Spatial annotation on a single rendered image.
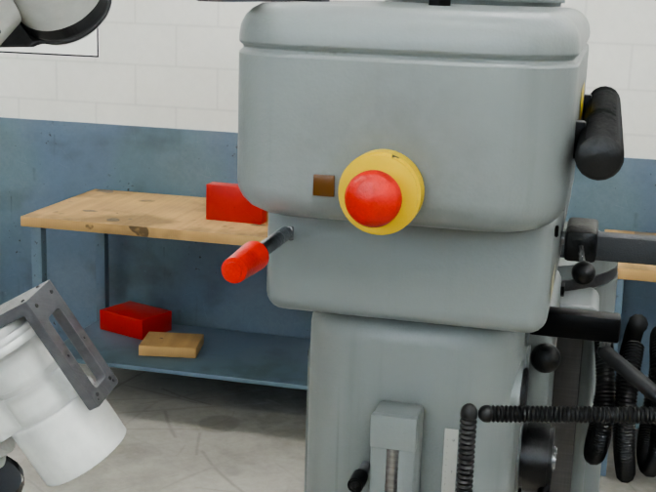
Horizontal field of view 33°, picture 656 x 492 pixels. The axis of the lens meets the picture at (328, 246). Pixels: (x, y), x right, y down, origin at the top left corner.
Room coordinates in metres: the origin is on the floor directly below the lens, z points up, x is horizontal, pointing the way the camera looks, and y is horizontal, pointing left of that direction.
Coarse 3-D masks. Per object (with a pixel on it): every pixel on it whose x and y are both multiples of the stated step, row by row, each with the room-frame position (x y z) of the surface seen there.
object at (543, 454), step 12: (528, 432) 1.03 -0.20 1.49; (540, 432) 1.03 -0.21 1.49; (552, 432) 1.03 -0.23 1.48; (528, 444) 1.02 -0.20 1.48; (540, 444) 1.02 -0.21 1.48; (552, 444) 1.02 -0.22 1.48; (528, 456) 1.01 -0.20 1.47; (540, 456) 1.01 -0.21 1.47; (552, 456) 1.02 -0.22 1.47; (528, 468) 1.01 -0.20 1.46; (540, 468) 1.01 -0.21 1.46; (552, 468) 1.03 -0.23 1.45; (528, 480) 1.01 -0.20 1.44; (540, 480) 1.01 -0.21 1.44
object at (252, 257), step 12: (288, 228) 0.92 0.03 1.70; (264, 240) 0.87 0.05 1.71; (276, 240) 0.88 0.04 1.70; (240, 252) 0.80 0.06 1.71; (252, 252) 0.81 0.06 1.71; (264, 252) 0.83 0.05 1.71; (228, 264) 0.79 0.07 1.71; (240, 264) 0.79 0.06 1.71; (252, 264) 0.80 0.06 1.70; (264, 264) 0.83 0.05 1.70; (228, 276) 0.79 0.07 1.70; (240, 276) 0.79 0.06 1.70
